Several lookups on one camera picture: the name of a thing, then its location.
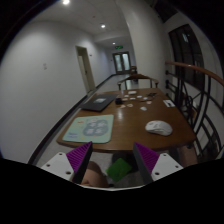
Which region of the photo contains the beige side door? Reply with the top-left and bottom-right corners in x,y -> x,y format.
76,46 -> 95,93

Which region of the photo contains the small white pebble object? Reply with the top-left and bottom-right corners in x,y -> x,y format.
140,106 -> 147,111

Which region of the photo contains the green exit sign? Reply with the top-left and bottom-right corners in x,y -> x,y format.
115,46 -> 123,50

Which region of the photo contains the green object under table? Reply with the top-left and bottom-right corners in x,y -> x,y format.
106,158 -> 132,182

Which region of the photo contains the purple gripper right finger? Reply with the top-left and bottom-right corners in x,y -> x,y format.
133,142 -> 160,184

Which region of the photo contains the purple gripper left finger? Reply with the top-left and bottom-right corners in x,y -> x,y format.
66,142 -> 93,184

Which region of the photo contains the wooden chair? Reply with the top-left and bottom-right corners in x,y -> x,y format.
116,73 -> 160,91

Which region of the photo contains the black metal railing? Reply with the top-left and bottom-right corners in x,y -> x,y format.
165,65 -> 224,162

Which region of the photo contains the double glass door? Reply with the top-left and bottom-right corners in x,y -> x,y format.
113,52 -> 131,74

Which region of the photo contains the curved wooden handrail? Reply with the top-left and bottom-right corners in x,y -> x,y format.
165,61 -> 224,87

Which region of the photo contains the white computer mouse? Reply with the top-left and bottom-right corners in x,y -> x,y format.
145,120 -> 173,136

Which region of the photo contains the wooden table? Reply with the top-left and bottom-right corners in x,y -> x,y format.
57,88 -> 196,153

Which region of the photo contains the light green mouse pad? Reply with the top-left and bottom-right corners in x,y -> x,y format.
62,115 -> 114,144

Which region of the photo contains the white card on table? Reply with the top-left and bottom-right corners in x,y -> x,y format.
163,100 -> 175,107

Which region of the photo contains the small black box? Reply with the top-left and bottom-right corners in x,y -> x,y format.
115,98 -> 122,105

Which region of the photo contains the dark closed laptop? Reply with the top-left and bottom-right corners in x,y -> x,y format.
81,94 -> 117,112

